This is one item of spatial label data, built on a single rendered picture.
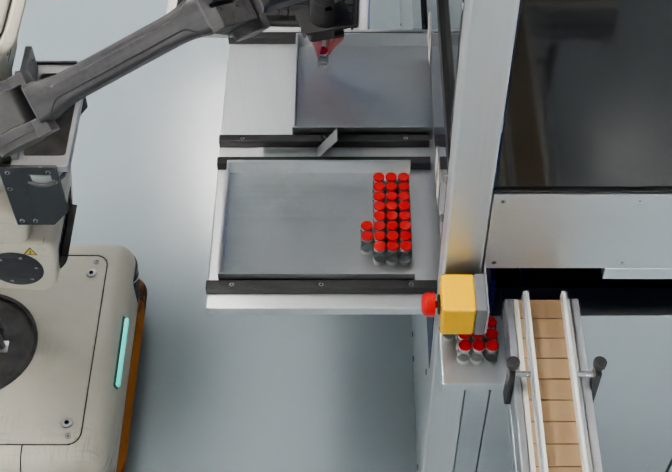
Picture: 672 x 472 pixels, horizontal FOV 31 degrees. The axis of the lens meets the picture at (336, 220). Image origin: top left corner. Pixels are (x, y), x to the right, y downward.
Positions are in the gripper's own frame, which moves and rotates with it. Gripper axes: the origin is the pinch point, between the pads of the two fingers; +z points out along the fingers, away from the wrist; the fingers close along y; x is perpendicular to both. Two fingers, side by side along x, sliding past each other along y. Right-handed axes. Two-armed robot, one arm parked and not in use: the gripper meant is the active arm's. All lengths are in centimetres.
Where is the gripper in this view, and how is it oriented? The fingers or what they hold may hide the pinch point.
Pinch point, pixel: (322, 51)
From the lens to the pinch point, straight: 243.8
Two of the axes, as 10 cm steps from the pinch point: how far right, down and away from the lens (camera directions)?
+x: -2.8, -7.8, 5.6
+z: -0.5, 5.9, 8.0
